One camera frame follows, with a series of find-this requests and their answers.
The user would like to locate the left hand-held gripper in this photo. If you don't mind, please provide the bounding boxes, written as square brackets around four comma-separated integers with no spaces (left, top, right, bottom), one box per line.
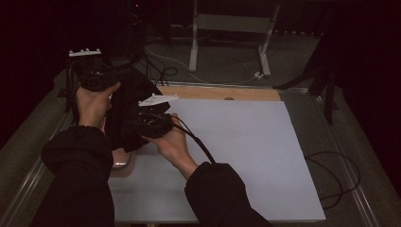
[68,48,119,93]

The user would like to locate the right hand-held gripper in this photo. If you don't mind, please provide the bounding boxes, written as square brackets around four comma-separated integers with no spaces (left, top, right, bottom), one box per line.
[133,94,180,139]

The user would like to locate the black cloth garment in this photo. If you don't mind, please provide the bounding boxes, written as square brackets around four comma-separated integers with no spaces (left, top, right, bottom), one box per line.
[105,65,173,154]

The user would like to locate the pink plastic basket grey rim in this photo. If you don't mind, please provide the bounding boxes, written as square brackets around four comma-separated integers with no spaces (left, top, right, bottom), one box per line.
[99,117,138,178]

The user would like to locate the person's right hand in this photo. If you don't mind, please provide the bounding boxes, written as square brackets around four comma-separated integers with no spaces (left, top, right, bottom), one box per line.
[143,113,199,182]

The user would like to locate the person's left hand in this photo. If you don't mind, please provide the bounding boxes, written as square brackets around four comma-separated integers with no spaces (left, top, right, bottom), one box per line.
[75,81,122,129]

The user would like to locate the dark equipment stand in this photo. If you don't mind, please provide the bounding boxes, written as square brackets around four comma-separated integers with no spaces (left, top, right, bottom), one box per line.
[126,0,150,64]

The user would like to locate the white table mat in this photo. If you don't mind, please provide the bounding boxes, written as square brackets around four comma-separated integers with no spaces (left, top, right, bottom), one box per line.
[107,94,326,224]

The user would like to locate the right hand-held gripper cable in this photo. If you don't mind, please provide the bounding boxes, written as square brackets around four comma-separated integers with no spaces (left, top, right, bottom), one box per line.
[169,114,362,212]

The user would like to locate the black floor cables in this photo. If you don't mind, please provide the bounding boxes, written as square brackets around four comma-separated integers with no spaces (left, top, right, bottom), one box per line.
[140,51,179,87]

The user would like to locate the white floor cable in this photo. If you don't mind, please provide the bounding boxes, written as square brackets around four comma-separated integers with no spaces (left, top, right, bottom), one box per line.
[145,45,258,86]

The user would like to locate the white metal stand frame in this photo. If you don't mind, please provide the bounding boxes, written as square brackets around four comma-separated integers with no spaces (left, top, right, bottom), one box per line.
[188,0,282,79]

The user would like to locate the metal floor rail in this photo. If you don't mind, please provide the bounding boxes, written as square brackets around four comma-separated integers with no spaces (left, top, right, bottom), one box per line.
[310,93,381,227]
[0,108,75,227]
[154,79,311,95]

